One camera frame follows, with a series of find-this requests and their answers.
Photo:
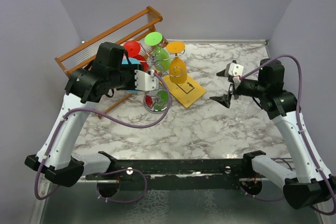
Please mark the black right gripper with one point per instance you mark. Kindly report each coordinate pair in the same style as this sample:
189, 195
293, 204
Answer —
224, 99

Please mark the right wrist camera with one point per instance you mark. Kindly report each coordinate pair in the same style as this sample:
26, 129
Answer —
235, 71

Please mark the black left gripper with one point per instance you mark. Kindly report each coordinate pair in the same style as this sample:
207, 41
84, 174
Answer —
131, 68

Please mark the chrome wine glass rack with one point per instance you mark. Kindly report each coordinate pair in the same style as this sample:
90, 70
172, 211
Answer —
157, 101

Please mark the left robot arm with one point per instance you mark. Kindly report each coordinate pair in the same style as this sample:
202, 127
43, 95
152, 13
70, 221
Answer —
55, 159

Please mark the orange plastic wine glass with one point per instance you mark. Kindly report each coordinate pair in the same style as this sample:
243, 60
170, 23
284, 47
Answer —
177, 68

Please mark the red plastic wine glass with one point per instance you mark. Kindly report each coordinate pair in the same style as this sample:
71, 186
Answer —
133, 48

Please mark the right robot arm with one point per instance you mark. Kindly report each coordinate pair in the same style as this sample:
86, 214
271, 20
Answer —
311, 182

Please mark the green plastic wine glass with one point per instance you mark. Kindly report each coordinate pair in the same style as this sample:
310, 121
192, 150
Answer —
159, 56

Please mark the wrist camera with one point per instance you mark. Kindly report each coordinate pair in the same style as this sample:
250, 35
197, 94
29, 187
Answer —
146, 81
235, 71

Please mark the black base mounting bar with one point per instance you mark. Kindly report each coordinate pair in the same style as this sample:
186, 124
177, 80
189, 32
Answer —
189, 174

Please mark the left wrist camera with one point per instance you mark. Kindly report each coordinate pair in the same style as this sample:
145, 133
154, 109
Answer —
146, 81

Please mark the wooden dish rack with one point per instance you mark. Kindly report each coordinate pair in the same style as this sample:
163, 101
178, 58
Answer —
86, 56

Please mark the yellow Little Prince book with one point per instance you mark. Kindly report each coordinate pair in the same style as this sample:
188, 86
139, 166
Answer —
186, 93

